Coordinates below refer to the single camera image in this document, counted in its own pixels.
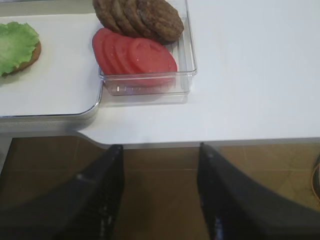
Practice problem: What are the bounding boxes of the white rectangular tray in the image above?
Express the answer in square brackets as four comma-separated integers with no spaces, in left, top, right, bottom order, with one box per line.
[0,12,104,133]

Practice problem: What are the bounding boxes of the leftmost red tomato slice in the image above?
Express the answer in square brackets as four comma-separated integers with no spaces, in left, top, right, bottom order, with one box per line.
[92,28,115,75]

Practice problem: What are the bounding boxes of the leftmost brown meat patty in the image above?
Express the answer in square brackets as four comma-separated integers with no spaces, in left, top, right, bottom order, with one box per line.
[92,0,123,34]

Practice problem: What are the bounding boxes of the front brown meat patty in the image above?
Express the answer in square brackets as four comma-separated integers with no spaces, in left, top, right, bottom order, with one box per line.
[137,0,184,42]

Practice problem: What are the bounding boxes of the brown meat patty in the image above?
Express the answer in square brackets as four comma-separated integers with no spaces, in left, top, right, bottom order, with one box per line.
[111,0,141,38]
[124,0,159,42]
[137,0,184,42]
[92,0,123,34]

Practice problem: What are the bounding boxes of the bun half on tray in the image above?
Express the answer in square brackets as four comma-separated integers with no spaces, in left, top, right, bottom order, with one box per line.
[7,39,42,75]

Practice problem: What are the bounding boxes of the white paper sheet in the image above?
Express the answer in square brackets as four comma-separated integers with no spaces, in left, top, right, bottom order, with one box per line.
[0,21,102,116]

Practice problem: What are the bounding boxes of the clear patty tomato container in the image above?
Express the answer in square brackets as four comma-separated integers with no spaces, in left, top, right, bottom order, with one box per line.
[98,0,197,96]

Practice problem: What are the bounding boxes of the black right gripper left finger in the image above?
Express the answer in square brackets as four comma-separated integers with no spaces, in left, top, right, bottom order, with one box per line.
[0,144,125,240]

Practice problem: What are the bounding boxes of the green lettuce leaf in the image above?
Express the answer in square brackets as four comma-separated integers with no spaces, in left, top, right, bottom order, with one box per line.
[0,21,42,76]

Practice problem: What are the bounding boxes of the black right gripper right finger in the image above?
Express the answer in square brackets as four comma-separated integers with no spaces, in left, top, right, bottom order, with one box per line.
[197,143,320,240]

